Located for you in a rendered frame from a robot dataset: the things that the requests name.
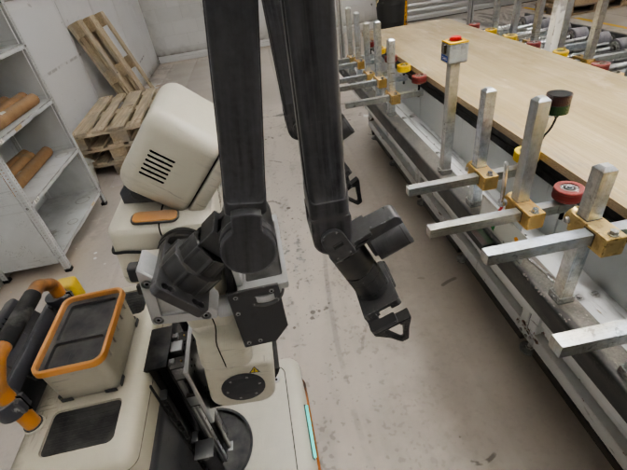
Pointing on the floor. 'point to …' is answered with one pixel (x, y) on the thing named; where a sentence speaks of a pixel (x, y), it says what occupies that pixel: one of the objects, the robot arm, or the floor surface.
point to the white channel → (555, 24)
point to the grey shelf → (35, 134)
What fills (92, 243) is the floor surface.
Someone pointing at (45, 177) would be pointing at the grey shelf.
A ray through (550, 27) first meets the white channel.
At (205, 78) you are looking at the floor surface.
